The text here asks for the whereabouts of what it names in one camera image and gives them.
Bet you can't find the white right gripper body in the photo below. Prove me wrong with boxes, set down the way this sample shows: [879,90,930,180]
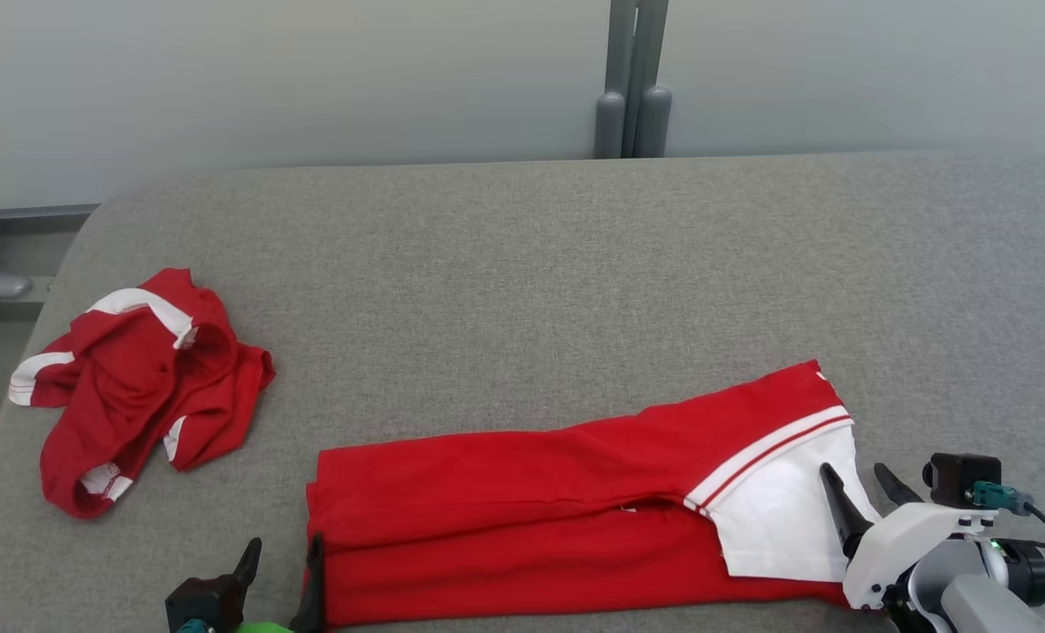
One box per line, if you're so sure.
[842,502,998,612]

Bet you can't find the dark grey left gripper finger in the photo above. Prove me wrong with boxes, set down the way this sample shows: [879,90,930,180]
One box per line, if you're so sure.
[290,533,326,633]
[230,537,264,609]

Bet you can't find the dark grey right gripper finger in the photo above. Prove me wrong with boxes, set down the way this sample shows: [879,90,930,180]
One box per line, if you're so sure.
[818,462,875,560]
[874,462,926,510]

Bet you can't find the red shorts with white stripe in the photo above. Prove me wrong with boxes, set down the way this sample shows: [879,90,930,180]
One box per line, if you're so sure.
[8,267,278,520]

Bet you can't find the red jersey with white sleeves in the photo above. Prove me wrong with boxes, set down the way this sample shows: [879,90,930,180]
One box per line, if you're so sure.
[304,360,884,628]

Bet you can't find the grey fabric sofa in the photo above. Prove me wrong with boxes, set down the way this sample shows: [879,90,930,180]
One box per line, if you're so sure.
[0,150,1045,633]

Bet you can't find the teal right camera connector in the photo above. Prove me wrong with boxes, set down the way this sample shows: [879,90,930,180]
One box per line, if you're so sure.
[969,481,1035,517]

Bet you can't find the grey metal partition post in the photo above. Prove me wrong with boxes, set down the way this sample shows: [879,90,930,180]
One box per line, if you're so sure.
[593,0,673,160]

